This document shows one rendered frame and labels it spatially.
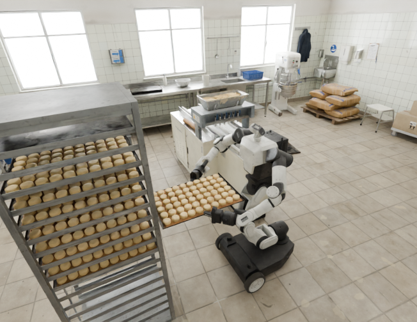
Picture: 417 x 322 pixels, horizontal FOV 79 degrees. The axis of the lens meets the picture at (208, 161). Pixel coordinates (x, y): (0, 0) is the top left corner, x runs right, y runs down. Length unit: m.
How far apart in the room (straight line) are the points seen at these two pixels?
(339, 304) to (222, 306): 0.98
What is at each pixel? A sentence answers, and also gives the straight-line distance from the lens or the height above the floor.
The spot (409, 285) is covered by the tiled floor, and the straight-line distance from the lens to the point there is 3.06.
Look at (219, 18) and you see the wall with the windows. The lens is 6.20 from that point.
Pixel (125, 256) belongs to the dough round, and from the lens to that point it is 1.71.
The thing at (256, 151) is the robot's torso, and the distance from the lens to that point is 1.79.
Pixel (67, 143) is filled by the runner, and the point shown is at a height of 1.68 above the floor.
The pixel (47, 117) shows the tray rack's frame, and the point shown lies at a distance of 1.16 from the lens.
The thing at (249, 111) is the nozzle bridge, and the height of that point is 1.09.
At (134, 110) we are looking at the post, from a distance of 1.17.
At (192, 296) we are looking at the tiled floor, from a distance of 2.52.
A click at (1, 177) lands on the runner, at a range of 1.31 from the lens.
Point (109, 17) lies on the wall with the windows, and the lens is 5.70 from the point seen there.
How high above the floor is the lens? 2.12
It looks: 30 degrees down
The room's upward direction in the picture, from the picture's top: 2 degrees counter-clockwise
